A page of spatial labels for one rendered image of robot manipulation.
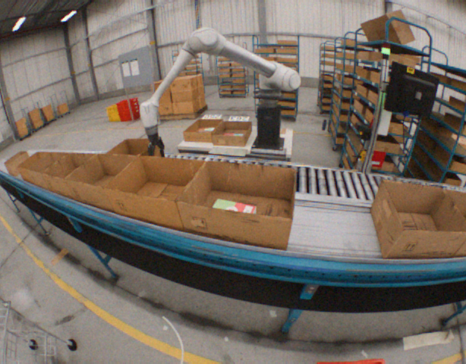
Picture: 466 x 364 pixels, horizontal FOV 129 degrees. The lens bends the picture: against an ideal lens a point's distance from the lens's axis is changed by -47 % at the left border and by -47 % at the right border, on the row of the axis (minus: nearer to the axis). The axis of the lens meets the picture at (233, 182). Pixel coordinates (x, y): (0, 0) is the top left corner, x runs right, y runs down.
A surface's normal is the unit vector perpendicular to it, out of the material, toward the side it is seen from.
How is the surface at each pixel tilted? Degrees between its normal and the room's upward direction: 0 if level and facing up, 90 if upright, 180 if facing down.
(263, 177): 90
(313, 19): 90
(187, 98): 89
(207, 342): 0
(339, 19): 90
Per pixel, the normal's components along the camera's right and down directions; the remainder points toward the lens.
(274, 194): -0.28, 0.55
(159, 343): -0.06, -0.82
